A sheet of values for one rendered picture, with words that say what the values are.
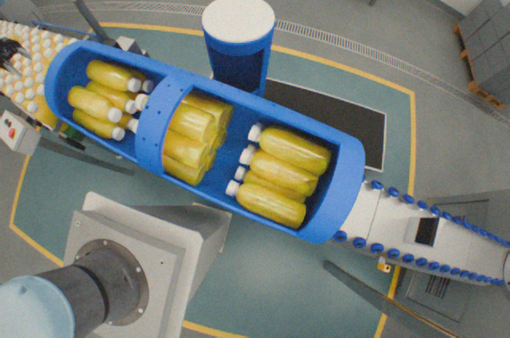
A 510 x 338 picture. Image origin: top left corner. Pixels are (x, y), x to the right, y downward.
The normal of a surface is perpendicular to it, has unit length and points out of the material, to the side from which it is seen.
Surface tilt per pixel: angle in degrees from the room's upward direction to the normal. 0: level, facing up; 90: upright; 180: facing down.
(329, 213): 29
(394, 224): 0
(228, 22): 0
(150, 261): 1
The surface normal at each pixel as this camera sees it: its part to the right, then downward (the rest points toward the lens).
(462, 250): 0.04, -0.25
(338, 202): -0.10, 0.07
